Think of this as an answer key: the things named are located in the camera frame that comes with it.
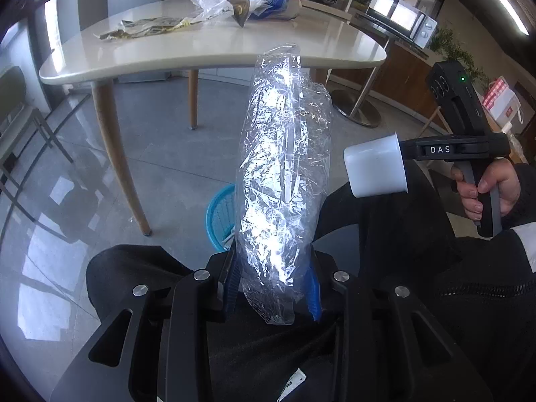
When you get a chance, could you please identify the dark chair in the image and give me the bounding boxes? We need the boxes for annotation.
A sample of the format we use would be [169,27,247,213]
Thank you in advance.
[0,66,77,191]

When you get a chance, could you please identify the clear crinkled plastic wrap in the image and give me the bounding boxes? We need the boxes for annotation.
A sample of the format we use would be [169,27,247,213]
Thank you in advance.
[233,43,334,327]

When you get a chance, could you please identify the person's black jacket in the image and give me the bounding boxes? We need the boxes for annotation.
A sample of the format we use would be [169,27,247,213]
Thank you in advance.
[431,222,536,402]

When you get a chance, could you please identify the round cream table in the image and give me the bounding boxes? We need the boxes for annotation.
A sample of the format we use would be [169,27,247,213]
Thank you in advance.
[39,0,388,236]

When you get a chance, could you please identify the flattened olive wrapper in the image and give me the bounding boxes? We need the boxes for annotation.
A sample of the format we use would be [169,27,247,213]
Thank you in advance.
[94,15,198,43]

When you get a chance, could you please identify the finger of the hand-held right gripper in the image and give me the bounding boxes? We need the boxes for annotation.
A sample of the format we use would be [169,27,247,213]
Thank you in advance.
[399,138,422,162]

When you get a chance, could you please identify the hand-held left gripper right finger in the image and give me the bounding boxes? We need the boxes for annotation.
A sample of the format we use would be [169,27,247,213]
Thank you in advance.
[307,250,493,402]

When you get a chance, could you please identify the round metal stand base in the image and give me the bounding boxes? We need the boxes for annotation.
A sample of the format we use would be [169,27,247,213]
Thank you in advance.
[334,87,383,129]

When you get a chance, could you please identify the white microwave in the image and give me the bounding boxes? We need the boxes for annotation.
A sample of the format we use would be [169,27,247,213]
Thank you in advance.
[365,0,439,49]

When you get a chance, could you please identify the person's black trousers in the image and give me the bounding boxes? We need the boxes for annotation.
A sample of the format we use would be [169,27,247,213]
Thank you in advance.
[85,161,463,402]

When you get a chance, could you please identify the white plastic cup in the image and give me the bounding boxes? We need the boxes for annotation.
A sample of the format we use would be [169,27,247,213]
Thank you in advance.
[343,132,409,199]

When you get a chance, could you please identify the red checkered paper bag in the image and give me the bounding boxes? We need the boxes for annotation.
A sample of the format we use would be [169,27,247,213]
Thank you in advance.
[481,76,523,127]

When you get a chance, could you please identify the kitchen counter cabinet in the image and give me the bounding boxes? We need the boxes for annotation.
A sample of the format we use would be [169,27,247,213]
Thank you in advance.
[301,0,445,131]

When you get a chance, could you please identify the person's right hand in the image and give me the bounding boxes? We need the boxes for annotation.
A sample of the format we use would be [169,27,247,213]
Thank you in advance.
[451,159,522,223]

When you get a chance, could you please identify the person's right forearm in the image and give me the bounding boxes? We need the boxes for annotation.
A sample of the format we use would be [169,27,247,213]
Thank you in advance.
[500,162,536,235]

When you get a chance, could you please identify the blue plastic waste basket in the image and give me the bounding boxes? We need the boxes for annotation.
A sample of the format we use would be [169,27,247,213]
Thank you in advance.
[205,183,240,253]

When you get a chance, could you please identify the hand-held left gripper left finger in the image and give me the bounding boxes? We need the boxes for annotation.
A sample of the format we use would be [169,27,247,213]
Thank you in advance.
[50,245,242,402]

